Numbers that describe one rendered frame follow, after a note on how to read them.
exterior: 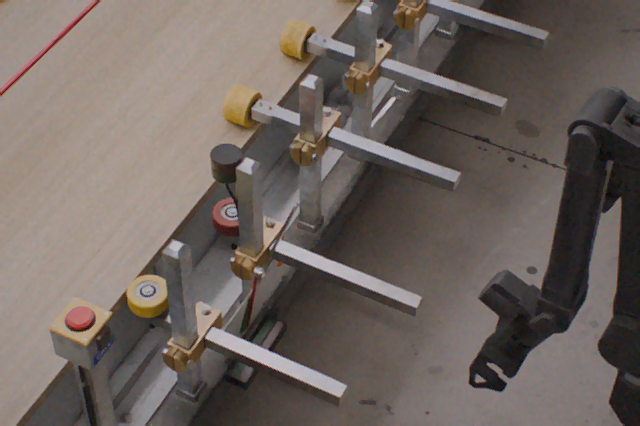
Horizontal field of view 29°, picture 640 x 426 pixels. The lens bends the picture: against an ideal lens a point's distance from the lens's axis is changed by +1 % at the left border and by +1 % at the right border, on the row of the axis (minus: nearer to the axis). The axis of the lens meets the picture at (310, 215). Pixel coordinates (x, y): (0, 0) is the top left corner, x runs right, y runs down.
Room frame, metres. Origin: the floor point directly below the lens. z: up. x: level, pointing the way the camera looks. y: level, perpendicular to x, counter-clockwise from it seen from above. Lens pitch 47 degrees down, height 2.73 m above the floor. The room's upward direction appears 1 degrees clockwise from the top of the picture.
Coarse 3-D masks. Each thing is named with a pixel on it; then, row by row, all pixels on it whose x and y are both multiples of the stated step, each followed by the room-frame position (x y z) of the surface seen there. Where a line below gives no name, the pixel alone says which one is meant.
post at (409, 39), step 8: (408, 0) 2.28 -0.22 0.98; (416, 0) 2.27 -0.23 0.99; (400, 32) 2.28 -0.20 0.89; (408, 32) 2.27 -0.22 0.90; (416, 32) 2.28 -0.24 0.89; (400, 40) 2.28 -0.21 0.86; (408, 40) 2.27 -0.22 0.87; (416, 40) 2.28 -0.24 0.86; (400, 48) 2.28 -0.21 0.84; (408, 48) 2.27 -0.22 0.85; (416, 48) 2.29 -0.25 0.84; (400, 56) 2.28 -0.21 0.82; (408, 56) 2.27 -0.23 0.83; (416, 56) 2.29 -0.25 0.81; (408, 64) 2.27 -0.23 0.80; (416, 64) 2.30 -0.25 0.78; (408, 88) 2.27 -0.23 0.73
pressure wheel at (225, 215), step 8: (224, 200) 1.72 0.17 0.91; (232, 200) 1.72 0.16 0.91; (216, 208) 1.70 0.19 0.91; (224, 208) 1.70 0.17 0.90; (232, 208) 1.69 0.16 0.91; (216, 216) 1.68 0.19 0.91; (224, 216) 1.68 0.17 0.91; (232, 216) 1.68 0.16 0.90; (216, 224) 1.66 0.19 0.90; (224, 224) 1.65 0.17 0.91; (232, 224) 1.65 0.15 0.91; (224, 232) 1.65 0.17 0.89; (232, 232) 1.65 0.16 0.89; (232, 248) 1.69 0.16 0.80
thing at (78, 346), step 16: (80, 304) 1.20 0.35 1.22; (64, 320) 1.17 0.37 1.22; (96, 320) 1.17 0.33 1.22; (112, 320) 1.18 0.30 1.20; (64, 336) 1.14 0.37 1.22; (80, 336) 1.14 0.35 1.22; (96, 336) 1.15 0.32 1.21; (64, 352) 1.14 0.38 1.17; (80, 352) 1.13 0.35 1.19; (96, 352) 1.14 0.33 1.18
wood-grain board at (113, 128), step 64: (0, 0) 2.36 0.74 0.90; (64, 0) 2.37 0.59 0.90; (128, 0) 2.37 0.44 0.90; (192, 0) 2.38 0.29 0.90; (256, 0) 2.38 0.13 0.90; (320, 0) 2.38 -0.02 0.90; (0, 64) 2.13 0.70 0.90; (64, 64) 2.14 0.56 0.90; (128, 64) 2.14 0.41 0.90; (192, 64) 2.14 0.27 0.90; (256, 64) 2.15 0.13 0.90; (0, 128) 1.93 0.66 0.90; (64, 128) 1.93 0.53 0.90; (128, 128) 1.93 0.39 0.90; (192, 128) 1.94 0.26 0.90; (256, 128) 1.94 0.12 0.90; (0, 192) 1.74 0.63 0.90; (64, 192) 1.74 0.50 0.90; (128, 192) 1.74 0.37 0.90; (192, 192) 1.75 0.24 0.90; (0, 256) 1.57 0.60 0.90; (64, 256) 1.57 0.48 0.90; (128, 256) 1.57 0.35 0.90; (0, 320) 1.42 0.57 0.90; (0, 384) 1.27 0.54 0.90
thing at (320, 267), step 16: (272, 256) 1.63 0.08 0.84; (288, 256) 1.61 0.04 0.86; (304, 256) 1.61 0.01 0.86; (320, 256) 1.61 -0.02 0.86; (320, 272) 1.58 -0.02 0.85; (336, 272) 1.57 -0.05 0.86; (352, 272) 1.57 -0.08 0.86; (352, 288) 1.55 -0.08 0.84; (368, 288) 1.53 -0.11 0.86; (384, 288) 1.53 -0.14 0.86; (400, 304) 1.50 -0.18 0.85; (416, 304) 1.50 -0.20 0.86
